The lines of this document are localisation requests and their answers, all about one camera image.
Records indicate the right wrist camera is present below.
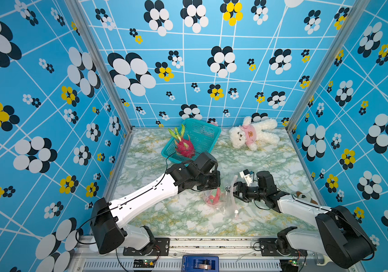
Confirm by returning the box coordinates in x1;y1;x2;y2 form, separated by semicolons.
239;170;254;186

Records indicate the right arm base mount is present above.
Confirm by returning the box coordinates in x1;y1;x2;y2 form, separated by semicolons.
258;238;307;257

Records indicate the small brown object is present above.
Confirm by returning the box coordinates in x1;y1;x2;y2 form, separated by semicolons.
296;191;318;205

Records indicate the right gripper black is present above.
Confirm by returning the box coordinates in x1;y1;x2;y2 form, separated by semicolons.
225;182;266;201

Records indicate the white teddy bear pink shirt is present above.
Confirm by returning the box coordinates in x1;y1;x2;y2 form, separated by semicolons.
229;116;280;151

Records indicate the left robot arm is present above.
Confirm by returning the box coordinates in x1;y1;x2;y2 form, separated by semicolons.
90;153;221;255

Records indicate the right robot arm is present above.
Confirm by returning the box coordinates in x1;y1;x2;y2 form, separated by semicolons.
227;171;376;269

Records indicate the blue tape dispenser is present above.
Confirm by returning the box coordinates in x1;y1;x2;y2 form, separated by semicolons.
181;255;219;272

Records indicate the clear zip-top bag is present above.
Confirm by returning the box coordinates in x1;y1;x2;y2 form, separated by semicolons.
202;188;239;218

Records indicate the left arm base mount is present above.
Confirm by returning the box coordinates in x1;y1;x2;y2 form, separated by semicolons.
123;238;170;257

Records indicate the teal plastic basket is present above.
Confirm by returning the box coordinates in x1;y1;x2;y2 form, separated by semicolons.
161;119;221;163

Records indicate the pink dragon fruit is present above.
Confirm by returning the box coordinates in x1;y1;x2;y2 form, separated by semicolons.
168;124;196;159

